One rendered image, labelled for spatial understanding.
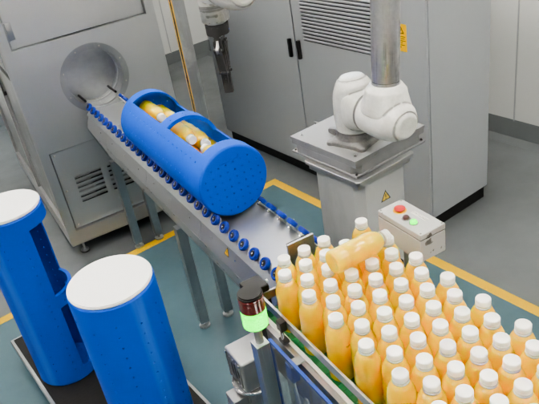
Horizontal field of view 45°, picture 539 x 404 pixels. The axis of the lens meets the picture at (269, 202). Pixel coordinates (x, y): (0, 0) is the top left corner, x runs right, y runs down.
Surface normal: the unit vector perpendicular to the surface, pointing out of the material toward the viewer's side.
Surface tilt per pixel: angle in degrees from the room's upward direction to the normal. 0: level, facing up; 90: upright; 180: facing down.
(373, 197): 90
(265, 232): 0
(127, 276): 0
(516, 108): 90
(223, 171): 90
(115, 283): 0
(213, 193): 90
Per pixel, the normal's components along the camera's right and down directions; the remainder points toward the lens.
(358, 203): -0.13, 0.52
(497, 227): -0.15, -0.85
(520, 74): -0.78, 0.41
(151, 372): 0.56, 0.35
